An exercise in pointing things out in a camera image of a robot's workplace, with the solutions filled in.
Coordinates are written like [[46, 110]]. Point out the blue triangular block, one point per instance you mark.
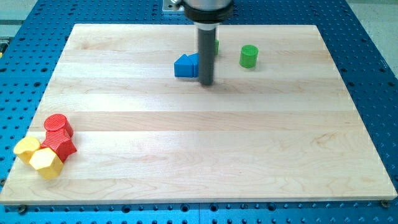
[[183, 67]]

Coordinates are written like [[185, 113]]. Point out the blue block behind rod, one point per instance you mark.
[[194, 58]]

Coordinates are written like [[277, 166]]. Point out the yellow heart block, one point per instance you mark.
[[25, 148]]

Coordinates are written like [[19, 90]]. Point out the red cylinder block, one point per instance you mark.
[[57, 122]]

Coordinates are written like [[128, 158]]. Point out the silver metal bracket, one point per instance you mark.
[[172, 6]]

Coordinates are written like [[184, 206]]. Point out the green block behind rod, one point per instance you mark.
[[216, 50]]

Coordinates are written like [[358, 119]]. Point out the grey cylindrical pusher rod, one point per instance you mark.
[[206, 56]]

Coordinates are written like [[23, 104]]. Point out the yellow hexagon block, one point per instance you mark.
[[46, 162]]

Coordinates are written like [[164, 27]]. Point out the red star block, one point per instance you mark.
[[60, 142]]

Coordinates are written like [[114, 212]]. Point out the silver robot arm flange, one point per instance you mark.
[[206, 14]]

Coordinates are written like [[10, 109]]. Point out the green cylinder block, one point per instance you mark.
[[248, 56]]

